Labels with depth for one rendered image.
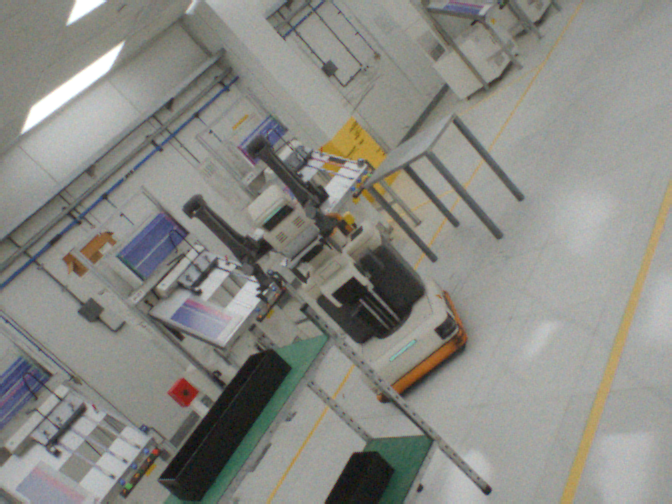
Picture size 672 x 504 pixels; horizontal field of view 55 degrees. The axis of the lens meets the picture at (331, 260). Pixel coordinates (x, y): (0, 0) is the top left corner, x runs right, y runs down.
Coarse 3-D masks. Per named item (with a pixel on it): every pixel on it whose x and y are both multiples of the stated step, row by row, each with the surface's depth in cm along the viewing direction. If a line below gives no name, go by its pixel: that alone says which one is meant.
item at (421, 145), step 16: (432, 128) 452; (464, 128) 444; (416, 144) 451; (432, 144) 423; (480, 144) 449; (384, 160) 489; (400, 160) 449; (416, 160) 429; (432, 160) 421; (384, 176) 455; (416, 176) 501; (448, 176) 424; (432, 192) 506; (464, 192) 428; (512, 192) 459; (384, 208) 479; (480, 208) 433; (400, 224) 482; (416, 240) 485; (432, 256) 490
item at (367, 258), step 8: (368, 248) 366; (360, 256) 363; (368, 256) 358; (376, 256) 368; (360, 264) 366; (368, 264) 359; (376, 264) 359; (376, 272) 361; (352, 280) 349; (368, 280) 370; (344, 288) 350; (352, 288) 349; (360, 288) 351; (368, 288) 371; (336, 296) 352; (344, 296) 351; (352, 296) 354; (360, 296) 358; (352, 304) 360
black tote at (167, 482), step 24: (264, 360) 237; (240, 384) 247; (264, 384) 234; (216, 408) 239; (240, 408) 227; (192, 432) 232; (216, 432) 219; (240, 432) 224; (192, 456) 213; (216, 456) 217; (168, 480) 212; (192, 480) 210
